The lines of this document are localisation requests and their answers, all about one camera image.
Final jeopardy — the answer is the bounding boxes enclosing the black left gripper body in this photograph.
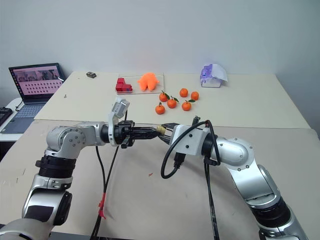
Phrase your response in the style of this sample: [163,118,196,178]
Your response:
[113,120,136,150]

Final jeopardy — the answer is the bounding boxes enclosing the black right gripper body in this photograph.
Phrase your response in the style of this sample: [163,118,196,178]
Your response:
[168,122,179,145]

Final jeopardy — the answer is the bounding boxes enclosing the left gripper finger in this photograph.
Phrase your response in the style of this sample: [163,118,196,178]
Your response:
[131,126,158,134]
[131,132,159,141]

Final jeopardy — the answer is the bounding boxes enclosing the clear plastic tray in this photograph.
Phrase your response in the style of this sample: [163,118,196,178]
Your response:
[116,72,166,96]

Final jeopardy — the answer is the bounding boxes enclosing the red building blocks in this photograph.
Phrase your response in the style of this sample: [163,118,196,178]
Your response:
[115,77,134,94]

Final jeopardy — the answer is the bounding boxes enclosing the orange plush toy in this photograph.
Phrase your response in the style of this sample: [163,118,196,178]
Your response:
[137,71,161,93]

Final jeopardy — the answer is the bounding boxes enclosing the purple white tissue pack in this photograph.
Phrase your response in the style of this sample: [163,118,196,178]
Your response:
[200,62,229,89]

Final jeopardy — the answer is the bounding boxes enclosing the open grey laptop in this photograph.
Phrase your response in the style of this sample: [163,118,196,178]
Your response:
[8,62,67,135]

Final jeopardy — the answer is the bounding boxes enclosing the black device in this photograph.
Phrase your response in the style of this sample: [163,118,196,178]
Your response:
[0,106,13,127]

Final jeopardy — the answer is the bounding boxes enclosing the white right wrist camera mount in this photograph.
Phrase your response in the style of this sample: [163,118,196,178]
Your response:
[169,124,210,156]

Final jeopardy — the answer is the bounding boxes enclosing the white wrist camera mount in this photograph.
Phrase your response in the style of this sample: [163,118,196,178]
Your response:
[169,124,210,156]
[107,96,132,147]

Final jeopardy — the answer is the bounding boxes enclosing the black looped right arm cable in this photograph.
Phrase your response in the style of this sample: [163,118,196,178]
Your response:
[160,115,222,180]

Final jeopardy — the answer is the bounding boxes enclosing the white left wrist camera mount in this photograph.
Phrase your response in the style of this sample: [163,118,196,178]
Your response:
[107,96,132,147]

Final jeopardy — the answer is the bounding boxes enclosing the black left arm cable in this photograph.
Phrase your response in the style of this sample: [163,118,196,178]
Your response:
[90,109,129,240]
[90,145,108,240]

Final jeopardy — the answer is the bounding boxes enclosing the black straight right arm cable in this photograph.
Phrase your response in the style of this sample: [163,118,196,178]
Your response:
[203,155,221,240]

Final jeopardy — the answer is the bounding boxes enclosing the red cable tie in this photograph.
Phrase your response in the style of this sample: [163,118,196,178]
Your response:
[98,192,107,220]

